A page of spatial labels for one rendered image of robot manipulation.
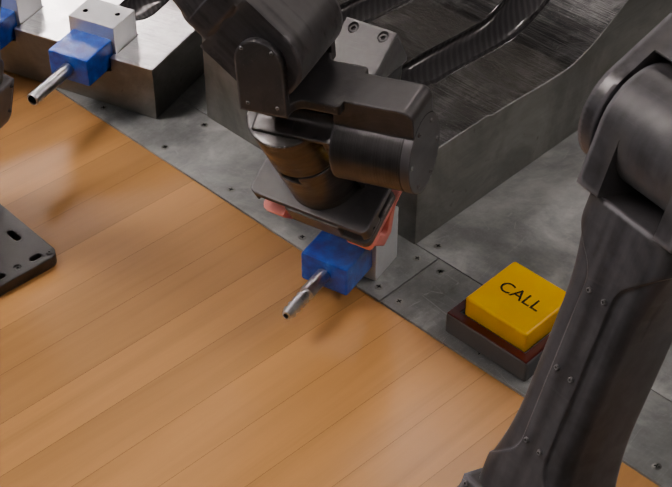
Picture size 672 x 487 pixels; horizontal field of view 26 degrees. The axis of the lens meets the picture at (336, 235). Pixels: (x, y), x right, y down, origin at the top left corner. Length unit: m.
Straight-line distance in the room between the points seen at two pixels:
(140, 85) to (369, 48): 0.34
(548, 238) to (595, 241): 0.50
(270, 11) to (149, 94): 0.43
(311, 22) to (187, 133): 0.41
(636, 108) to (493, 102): 0.53
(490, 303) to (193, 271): 0.25
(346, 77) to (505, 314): 0.24
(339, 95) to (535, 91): 0.33
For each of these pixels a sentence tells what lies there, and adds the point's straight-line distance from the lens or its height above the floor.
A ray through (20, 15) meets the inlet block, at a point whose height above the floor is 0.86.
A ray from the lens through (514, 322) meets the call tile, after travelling 1.10.
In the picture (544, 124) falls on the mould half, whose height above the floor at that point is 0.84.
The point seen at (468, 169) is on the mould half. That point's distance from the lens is 1.23.
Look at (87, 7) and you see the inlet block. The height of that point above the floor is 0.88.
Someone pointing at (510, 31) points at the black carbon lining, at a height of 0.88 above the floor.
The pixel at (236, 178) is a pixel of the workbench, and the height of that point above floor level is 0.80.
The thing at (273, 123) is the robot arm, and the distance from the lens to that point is 0.99.
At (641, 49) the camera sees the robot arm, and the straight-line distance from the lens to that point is 0.73.
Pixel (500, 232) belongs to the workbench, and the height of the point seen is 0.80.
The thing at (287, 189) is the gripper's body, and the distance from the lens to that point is 1.09.
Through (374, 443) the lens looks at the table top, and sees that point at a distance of 1.07.
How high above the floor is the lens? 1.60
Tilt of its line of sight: 41 degrees down
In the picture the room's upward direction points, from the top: straight up
